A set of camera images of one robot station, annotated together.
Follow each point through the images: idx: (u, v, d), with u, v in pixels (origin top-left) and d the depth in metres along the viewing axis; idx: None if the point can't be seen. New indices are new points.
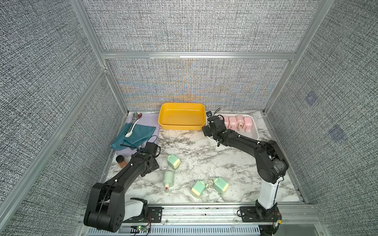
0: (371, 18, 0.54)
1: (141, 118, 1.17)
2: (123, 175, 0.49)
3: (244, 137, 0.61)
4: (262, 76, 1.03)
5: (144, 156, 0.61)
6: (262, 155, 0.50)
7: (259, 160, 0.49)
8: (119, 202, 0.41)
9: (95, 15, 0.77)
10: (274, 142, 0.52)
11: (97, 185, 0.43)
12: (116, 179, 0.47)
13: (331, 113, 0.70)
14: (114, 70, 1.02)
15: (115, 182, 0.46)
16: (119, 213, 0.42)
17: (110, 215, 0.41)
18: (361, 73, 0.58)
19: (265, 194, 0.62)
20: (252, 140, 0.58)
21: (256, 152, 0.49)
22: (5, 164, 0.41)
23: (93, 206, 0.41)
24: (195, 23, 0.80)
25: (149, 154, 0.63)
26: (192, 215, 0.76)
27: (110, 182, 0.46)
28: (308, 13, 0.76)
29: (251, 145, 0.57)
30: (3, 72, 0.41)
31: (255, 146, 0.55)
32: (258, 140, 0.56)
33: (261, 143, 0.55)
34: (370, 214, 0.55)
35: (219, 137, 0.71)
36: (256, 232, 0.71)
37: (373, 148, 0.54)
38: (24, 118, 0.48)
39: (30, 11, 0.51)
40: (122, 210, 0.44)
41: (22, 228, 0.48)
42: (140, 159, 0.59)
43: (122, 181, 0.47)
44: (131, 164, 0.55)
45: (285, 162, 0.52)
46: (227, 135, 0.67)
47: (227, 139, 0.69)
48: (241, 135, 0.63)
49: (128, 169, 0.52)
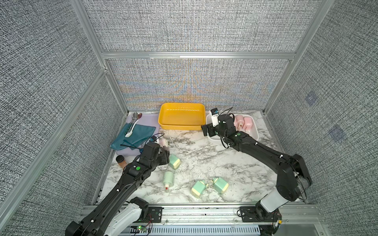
0: (371, 18, 0.54)
1: (141, 118, 1.17)
2: (105, 207, 0.43)
3: (266, 148, 0.53)
4: (262, 76, 1.03)
5: (138, 174, 0.52)
6: (288, 173, 0.44)
7: (282, 176, 0.46)
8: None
9: (95, 16, 0.77)
10: (299, 157, 0.47)
11: (73, 224, 0.40)
12: (93, 218, 0.41)
13: (331, 113, 0.70)
14: (114, 70, 1.02)
15: (91, 223, 0.40)
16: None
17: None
18: (361, 73, 0.58)
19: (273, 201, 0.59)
20: (275, 152, 0.50)
21: (281, 168, 0.47)
22: (5, 164, 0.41)
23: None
24: (195, 23, 0.80)
25: (144, 168, 0.54)
26: (192, 215, 0.76)
27: (86, 221, 0.40)
28: (308, 13, 0.76)
29: (274, 159, 0.49)
30: (3, 72, 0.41)
31: (279, 161, 0.48)
32: (280, 154, 0.50)
33: (284, 158, 0.48)
34: (370, 215, 0.55)
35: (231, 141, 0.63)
36: (256, 232, 0.71)
37: (373, 148, 0.54)
38: (24, 118, 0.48)
39: (30, 11, 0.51)
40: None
41: (22, 228, 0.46)
42: (131, 178, 0.51)
43: (101, 221, 0.41)
44: (118, 190, 0.48)
45: (309, 181, 0.46)
46: (240, 139, 0.60)
47: (241, 145, 0.61)
48: (257, 143, 0.56)
49: (114, 196, 0.46)
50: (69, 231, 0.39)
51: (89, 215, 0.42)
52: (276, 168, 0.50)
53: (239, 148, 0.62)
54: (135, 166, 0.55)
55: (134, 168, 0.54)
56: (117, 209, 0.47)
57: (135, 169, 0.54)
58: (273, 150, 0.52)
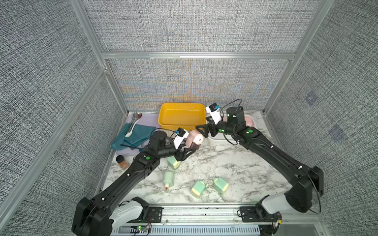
0: (371, 18, 0.54)
1: (141, 118, 1.17)
2: (115, 190, 0.44)
3: (282, 155, 0.48)
4: (262, 76, 1.03)
5: (147, 163, 0.53)
6: (307, 190, 0.40)
7: (299, 191, 0.43)
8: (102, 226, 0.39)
9: (95, 15, 0.77)
10: (320, 171, 0.43)
11: (84, 200, 0.40)
12: (104, 196, 0.42)
13: (331, 113, 0.70)
14: (114, 69, 1.02)
15: (102, 201, 0.41)
16: (102, 235, 0.41)
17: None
18: (361, 73, 0.58)
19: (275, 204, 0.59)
20: (294, 162, 0.46)
21: (299, 183, 0.43)
22: (5, 164, 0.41)
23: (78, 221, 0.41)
24: (195, 23, 0.80)
25: (153, 159, 0.55)
26: (191, 215, 0.76)
27: (98, 199, 0.41)
28: (308, 13, 0.76)
29: (293, 169, 0.45)
30: (3, 72, 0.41)
31: (298, 173, 0.43)
32: (300, 165, 0.45)
33: (303, 169, 0.44)
34: (370, 215, 0.55)
35: (240, 138, 0.57)
36: (256, 232, 0.71)
37: (373, 148, 0.54)
38: (24, 118, 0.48)
39: (30, 11, 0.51)
40: (107, 229, 0.42)
41: (22, 228, 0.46)
42: (141, 166, 0.52)
43: (111, 199, 0.42)
44: (128, 175, 0.48)
45: (321, 195, 0.44)
46: (253, 139, 0.53)
47: (254, 144, 0.54)
48: (273, 147, 0.50)
49: (124, 181, 0.47)
50: (80, 207, 0.40)
51: (100, 194, 0.42)
52: (293, 180, 0.45)
53: (250, 147, 0.57)
54: (144, 156, 0.56)
55: (144, 158, 0.55)
56: (126, 192, 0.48)
57: (144, 159, 0.55)
58: (291, 159, 0.46)
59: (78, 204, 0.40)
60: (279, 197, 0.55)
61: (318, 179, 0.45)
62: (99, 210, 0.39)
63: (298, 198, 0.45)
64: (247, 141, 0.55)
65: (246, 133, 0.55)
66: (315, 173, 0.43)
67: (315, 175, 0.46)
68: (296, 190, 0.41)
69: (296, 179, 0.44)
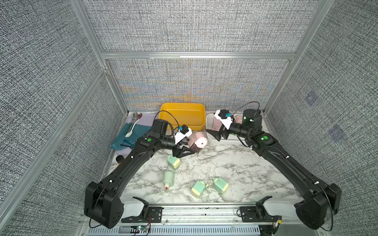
0: (371, 18, 0.54)
1: (141, 118, 1.17)
2: (122, 171, 0.45)
3: (299, 168, 0.45)
4: (262, 76, 1.03)
5: (149, 145, 0.54)
6: (322, 207, 0.38)
7: (312, 207, 0.41)
8: (112, 207, 0.39)
9: (95, 15, 0.77)
10: (339, 191, 0.40)
11: (93, 185, 0.41)
12: (111, 179, 0.43)
13: (331, 113, 0.70)
14: (114, 69, 1.02)
15: (110, 184, 0.42)
16: (114, 213, 0.41)
17: (104, 215, 0.41)
18: (361, 73, 0.58)
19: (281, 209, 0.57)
20: (310, 176, 0.43)
21: (314, 199, 0.41)
22: (5, 164, 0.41)
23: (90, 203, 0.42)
24: (195, 23, 0.80)
25: (155, 140, 0.56)
26: (192, 215, 0.76)
27: (106, 182, 0.42)
28: (308, 13, 0.76)
29: (308, 184, 0.42)
30: (3, 72, 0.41)
31: (313, 189, 0.41)
32: (316, 181, 0.42)
33: (320, 185, 0.42)
34: (370, 215, 0.55)
35: (254, 143, 0.55)
36: (256, 232, 0.71)
37: (373, 148, 0.54)
38: (24, 118, 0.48)
39: (30, 11, 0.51)
40: (118, 208, 0.43)
41: (22, 228, 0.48)
42: (143, 147, 0.52)
43: (118, 182, 0.42)
44: (132, 157, 0.49)
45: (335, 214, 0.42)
46: (268, 147, 0.51)
47: (267, 152, 0.52)
48: (289, 158, 0.48)
49: (129, 163, 0.47)
50: (89, 191, 0.41)
51: (108, 177, 0.43)
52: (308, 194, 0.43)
53: (263, 154, 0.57)
54: (146, 138, 0.56)
55: (145, 140, 0.55)
56: (133, 173, 0.49)
57: (146, 140, 0.55)
58: (307, 172, 0.44)
59: (87, 188, 0.41)
60: (286, 204, 0.54)
61: (335, 197, 0.42)
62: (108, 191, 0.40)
63: (309, 213, 0.43)
64: (262, 148, 0.54)
65: (262, 140, 0.53)
66: (332, 191, 0.43)
67: (331, 193, 0.43)
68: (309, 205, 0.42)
69: (310, 194, 0.42)
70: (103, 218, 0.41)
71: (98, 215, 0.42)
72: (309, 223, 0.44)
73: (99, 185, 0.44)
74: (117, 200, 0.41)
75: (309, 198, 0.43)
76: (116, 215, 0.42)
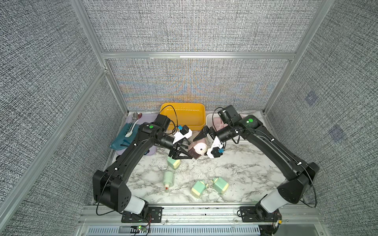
0: (371, 18, 0.54)
1: (141, 118, 1.17)
2: (126, 159, 0.45)
3: (283, 150, 0.45)
4: (262, 76, 1.03)
5: (151, 132, 0.53)
6: (304, 187, 0.41)
7: (296, 187, 0.43)
8: (120, 192, 0.41)
9: (95, 16, 0.77)
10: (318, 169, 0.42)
11: (99, 173, 0.42)
12: (116, 167, 0.44)
13: (331, 113, 0.70)
14: (114, 69, 1.02)
15: (115, 171, 0.43)
16: (123, 198, 0.43)
17: (112, 200, 0.42)
18: (361, 73, 0.58)
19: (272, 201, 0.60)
20: (294, 158, 0.44)
21: (299, 180, 0.41)
22: (5, 164, 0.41)
23: (98, 190, 0.43)
24: (195, 23, 0.80)
25: (156, 128, 0.55)
26: (192, 215, 0.76)
27: (111, 170, 0.43)
28: (308, 13, 0.76)
29: (292, 165, 0.43)
30: (3, 72, 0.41)
31: (297, 169, 0.42)
32: (299, 162, 0.44)
33: (301, 165, 0.43)
34: (370, 215, 0.55)
35: (239, 128, 0.52)
36: (256, 232, 0.71)
37: (373, 148, 0.54)
38: (24, 118, 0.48)
39: (30, 11, 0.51)
40: (126, 193, 0.44)
41: (22, 228, 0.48)
42: (145, 134, 0.52)
43: (123, 169, 0.43)
44: (135, 145, 0.49)
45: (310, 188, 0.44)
46: (254, 131, 0.49)
47: (253, 135, 0.50)
48: (273, 139, 0.47)
49: (132, 150, 0.48)
50: (96, 179, 0.42)
51: (112, 165, 0.44)
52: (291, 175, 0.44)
53: (248, 137, 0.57)
54: (148, 125, 0.56)
55: (147, 127, 0.55)
56: (137, 161, 0.49)
57: (148, 128, 0.55)
58: (291, 154, 0.45)
59: (94, 176, 0.42)
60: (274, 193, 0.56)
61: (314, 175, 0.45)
62: (113, 179, 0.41)
63: (290, 191, 0.46)
64: (247, 132, 0.51)
65: (245, 123, 0.50)
66: (312, 169, 0.45)
67: (313, 173, 0.46)
68: (291, 184, 0.44)
69: (293, 175, 0.44)
70: (111, 202, 0.43)
71: (108, 200, 0.43)
72: (288, 199, 0.48)
73: (106, 173, 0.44)
74: (124, 186, 0.42)
75: (292, 178, 0.45)
76: (125, 200, 0.45)
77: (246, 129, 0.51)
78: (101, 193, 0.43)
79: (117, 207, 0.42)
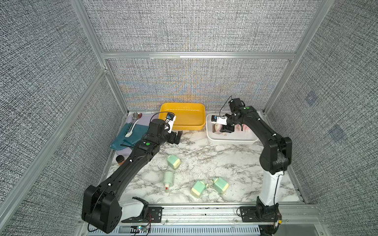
0: (371, 18, 0.54)
1: (141, 118, 1.17)
2: (120, 175, 0.45)
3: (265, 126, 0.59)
4: (262, 76, 1.03)
5: (148, 148, 0.55)
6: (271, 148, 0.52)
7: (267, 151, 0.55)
8: (110, 211, 0.39)
9: (95, 15, 0.77)
10: (290, 140, 0.53)
11: (91, 188, 0.41)
12: (110, 182, 0.43)
13: (331, 113, 0.70)
14: (114, 70, 1.02)
15: (108, 187, 0.42)
16: (113, 218, 0.41)
17: (102, 220, 0.40)
18: (361, 73, 0.58)
19: (265, 190, 0.64)
20: (272, 131, 0.56)
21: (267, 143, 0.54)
22: (5, 164, 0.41)
23: (88, 207, 0.41)
24: (195, 23, 0.80)
25: (153, 144, 0.57)
26: (191, 215, 0.76)
27: (104, 185, 0.42)
28: (308, 13, 0.76)
29: (267, 135, 0.55)
30: (3, 72, 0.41)
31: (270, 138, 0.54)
32: (274, 133, 0.55)
33: (276, 136, 0.54)
34: (370, 215, 0.55)
35: (236, 112, 0.71)
36: (256, 232, 0.71)
37: (373, 148, 0.54)
38: (24, 118, 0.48)
39: (30, 11, 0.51)
40: (117, 212, 0.43)
41: (22, 228, 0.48)
42: (141, 151, 0.53)
43: (117, 185, 0.42)
44: (130, 161, 0.49)
45: (288, 160, 0.55)
46: (247, 112, 0.66)
47: (246, 116, 0.67)
48: (260, 119, 0.61)
49: (128, 166, 0.48)
50: (87, 194, 0.40)
51: (106, 181, 0.43)
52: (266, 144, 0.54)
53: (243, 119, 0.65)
54: (144, 142, 0.57)
55: (144, 144, 0.56)
56: (132, 177, 0.49)
57: (144, 144, 0.56)
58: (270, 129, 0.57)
59: (85, 191, 0.40)
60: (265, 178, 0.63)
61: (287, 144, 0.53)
62: (107, 194, 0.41)
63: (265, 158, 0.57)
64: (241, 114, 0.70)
65: (243, 109, 0.67)
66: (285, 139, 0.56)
67: (284, 141, 0.56)
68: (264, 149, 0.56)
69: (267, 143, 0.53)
70: (101, 222, 0.41)
71: (97, 220, 0.41)
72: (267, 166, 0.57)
73: (98, 189, 0.42)
74: (115, 204, 0.41)
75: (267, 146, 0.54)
76: (114, 220, 0.42)
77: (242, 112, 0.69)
78: (91, 212, 0.42)
79: (106, 226, 0.40)
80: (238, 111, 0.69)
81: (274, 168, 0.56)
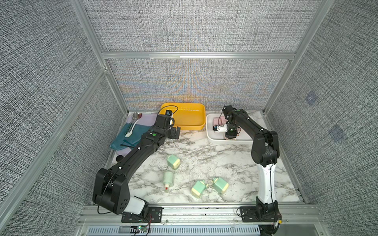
0: (371, 18, 0.54)
1: (141, 118, 1.17)
2: (130, 160, 0.48)
3: (253, 122, 0.65)
4: (262, 76, 1.03)
5: (154, 138, 0.57)
6: (259, 141, 0.57)
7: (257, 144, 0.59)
8: (121, 192, 0.42)
9: (95, 15, 0.77)
10: (276, 133, 0.58)
11: (102, 171, 0.43)
12: (120, 166, 0.45)
13: (331, 113, 0.70)
14: (114, 70, 1.02)
15: (119, 170, 0.44)
16: (122, 200, 0.43)
17: (112, 201, 0.43)
18: (361, 73, 0.58)
19: (262, 186, 0.66)
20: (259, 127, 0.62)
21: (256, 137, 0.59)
22: (5, 164, 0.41)
23: (99, 190, 0.43)
24: (195, 23, 0.80)
25: (159, 135, 0.59)
26: (191, 215, 0.76)
27: (115, 169, 0.44)
28: (308, 13, 0.76)
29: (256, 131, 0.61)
30: (3, 72, 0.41)
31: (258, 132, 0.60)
32: (262, 128, 0.61)
33: (264, 131, 0.59)
34: (370, 215, 0.55)
35: (229, 115, 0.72)
36: (256, 232, 0.71)
37: (373, 148, 0.54)
38: (24, 118, 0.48)
39: (30, 11, 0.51)
40: (126, 195, 0.45)
41: (22, 228, 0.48)
42: (149, 141, 0.56)
43: (127, 168, 0.45)
44: (139, 148, 0.52)
45: (275, 151, 0.59)
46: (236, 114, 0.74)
47: (237, 118, 0.74)
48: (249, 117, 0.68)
49: (136, 153, 0.50)
50: (99, 177, 0.43)
51: (116, 164, 0.46)
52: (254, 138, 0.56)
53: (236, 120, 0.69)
54: (151, 133, 0.60)
55: (151, 134, 0.59)
56: (140, 164, 0.51)
57: (151, 135, 0.59)
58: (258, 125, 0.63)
59: (97, 174, 0.43)
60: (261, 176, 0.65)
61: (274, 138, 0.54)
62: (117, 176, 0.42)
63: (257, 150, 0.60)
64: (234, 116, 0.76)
65: (235, 111, 0.74)
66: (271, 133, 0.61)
67: (271, 135, 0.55)
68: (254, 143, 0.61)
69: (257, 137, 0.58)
70: (111, 203, 0.43)
71: (107, 201, 0.43)
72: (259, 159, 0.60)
73: (109, 171, 0.45)
74: (125, 187, 0.43)
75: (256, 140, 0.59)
76: (124, 202, 0.45)
77: (235, 114, 0.75)
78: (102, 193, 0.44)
79: (116, 208, 0.42)
80: (230, 114, 0.77)
81: (266, 160, 0.59)
